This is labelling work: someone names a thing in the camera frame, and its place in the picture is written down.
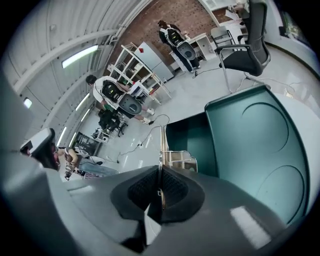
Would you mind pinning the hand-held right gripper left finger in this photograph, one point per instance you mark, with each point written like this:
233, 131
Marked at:
100, 200

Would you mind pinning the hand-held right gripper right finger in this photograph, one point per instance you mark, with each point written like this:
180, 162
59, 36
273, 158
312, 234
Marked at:
225, 220

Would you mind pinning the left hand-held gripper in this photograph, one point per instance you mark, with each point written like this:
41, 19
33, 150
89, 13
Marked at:
40, 142

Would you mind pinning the green box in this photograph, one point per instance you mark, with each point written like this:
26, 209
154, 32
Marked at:
250, 150

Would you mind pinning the long ceiling light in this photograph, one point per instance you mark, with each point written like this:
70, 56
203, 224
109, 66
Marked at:
62, 136
85, 115
82, 101
80, 56

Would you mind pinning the small white speaker box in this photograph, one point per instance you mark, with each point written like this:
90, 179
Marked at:
103, 138

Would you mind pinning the white power strip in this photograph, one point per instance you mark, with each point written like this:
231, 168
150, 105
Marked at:
140, 145

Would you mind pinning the black office swivel chair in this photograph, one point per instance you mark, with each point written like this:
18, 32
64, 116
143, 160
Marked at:
110, 122

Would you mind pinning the black power adapter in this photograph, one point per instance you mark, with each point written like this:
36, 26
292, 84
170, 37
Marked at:
151, 122

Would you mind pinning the black backpack with grey shell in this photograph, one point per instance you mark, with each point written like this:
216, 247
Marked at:
130, 107
186, 51

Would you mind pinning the small white table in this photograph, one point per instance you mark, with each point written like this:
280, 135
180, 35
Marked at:
138, 88

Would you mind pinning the white open shelf unit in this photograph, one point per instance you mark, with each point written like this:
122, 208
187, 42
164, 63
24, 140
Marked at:
130, 53

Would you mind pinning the white fridge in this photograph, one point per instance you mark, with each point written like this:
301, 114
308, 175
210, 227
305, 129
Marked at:
152, 57

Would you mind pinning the white desk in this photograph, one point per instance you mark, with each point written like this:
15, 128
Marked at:
200, 40

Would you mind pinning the grey-green armchair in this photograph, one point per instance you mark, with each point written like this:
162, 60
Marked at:
220, 32

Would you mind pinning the white hutch cabinet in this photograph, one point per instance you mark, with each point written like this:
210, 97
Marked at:
212, 3

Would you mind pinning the black chair with chrome frame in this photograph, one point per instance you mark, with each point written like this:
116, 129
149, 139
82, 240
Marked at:
257, 37

